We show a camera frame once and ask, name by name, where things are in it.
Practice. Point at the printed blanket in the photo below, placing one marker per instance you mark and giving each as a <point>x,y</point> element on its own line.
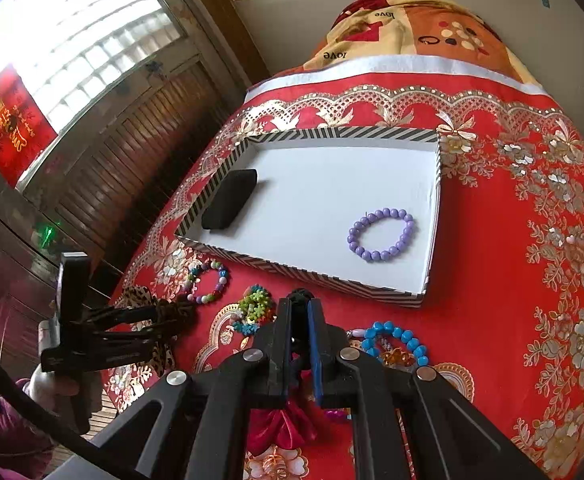
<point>421,25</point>

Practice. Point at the red velvet bow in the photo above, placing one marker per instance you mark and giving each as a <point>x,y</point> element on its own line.
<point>282,430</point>

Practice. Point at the person's left forearm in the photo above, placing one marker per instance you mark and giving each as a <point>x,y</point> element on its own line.
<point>2,440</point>

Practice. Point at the wooden louvred panel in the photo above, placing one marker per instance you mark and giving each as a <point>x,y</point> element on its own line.
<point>122,150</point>

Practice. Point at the person's left hand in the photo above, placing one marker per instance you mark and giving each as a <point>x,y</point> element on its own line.
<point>54,387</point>

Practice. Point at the window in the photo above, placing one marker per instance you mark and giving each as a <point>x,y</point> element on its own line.
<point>72,25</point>

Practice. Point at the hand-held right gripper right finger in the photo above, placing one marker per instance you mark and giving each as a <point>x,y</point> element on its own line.
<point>315,350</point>

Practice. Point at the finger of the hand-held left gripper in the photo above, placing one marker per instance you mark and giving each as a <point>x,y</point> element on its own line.
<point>122,317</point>
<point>127,346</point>

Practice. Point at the leopard print bow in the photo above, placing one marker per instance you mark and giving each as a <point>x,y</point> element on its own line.
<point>137,297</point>

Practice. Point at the brown scrunchie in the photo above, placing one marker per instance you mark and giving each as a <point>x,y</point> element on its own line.
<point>177,310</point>

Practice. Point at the white tray with striped rim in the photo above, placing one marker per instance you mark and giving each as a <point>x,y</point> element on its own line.
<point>322,185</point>

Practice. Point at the red paper banner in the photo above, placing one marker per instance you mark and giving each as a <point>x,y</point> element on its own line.
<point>7,125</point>

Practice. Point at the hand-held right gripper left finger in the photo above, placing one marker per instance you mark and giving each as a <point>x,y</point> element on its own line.
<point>283,355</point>

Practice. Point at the red floral tablecloth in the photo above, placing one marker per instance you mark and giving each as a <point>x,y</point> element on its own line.
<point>496,260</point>

